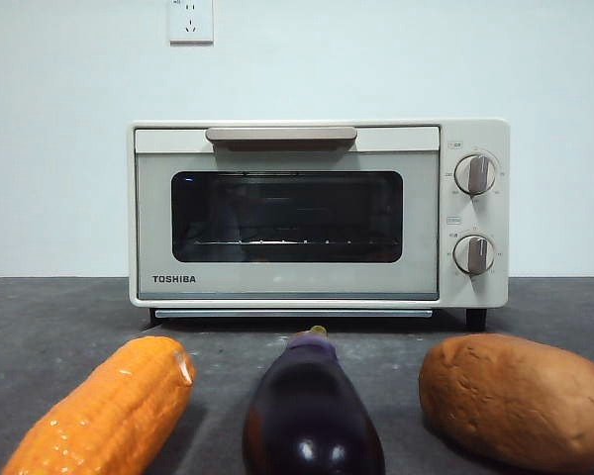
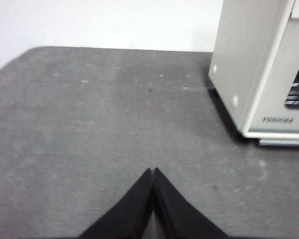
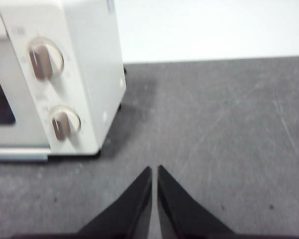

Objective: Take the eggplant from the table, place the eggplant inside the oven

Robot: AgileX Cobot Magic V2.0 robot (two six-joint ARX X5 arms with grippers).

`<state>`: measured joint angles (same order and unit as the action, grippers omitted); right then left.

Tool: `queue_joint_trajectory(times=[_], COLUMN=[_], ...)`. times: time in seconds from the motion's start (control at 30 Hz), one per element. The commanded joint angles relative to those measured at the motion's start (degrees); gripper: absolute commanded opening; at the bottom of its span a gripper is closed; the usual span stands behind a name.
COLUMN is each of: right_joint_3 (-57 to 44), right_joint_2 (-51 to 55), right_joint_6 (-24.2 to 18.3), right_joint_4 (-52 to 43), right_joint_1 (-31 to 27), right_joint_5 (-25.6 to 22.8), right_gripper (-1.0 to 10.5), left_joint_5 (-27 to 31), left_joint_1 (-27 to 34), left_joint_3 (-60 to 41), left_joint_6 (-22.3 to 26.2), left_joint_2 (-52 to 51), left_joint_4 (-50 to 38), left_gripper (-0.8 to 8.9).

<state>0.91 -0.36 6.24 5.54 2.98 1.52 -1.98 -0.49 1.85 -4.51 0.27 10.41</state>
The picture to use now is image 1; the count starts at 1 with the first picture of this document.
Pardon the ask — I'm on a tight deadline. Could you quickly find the oven door with beige handle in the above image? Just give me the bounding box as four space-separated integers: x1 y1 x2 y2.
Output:
134 126 441 302

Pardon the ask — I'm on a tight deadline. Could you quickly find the purple eggplant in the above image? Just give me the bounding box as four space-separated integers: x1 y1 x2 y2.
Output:
241 325 386 475

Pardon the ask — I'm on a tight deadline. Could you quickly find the cream Toshiba toaster oven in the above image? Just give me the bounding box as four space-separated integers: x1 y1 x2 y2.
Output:
127 117 511 332

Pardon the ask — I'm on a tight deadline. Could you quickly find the metal crumb tray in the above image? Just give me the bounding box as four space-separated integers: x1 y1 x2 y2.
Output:
153 309 435 320

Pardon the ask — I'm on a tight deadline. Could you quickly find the timer knob with beige grip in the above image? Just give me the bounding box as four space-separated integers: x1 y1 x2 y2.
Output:
452 234 496 276

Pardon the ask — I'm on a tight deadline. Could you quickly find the temperature knob with beige grip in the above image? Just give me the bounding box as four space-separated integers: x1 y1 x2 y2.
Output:
453 152 498 195

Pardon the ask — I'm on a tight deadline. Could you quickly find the orange corn cob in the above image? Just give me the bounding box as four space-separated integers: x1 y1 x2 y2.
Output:
0 335 197 475

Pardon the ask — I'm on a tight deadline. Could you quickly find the brown potato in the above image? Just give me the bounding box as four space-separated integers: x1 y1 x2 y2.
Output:
418 332 594 461

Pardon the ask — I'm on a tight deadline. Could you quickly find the metal wire oven rack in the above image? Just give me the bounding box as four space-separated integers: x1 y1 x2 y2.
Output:
186 238 402 247

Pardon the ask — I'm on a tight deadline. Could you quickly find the white wall socket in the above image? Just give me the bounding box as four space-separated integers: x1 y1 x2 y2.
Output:
168 0 215 46

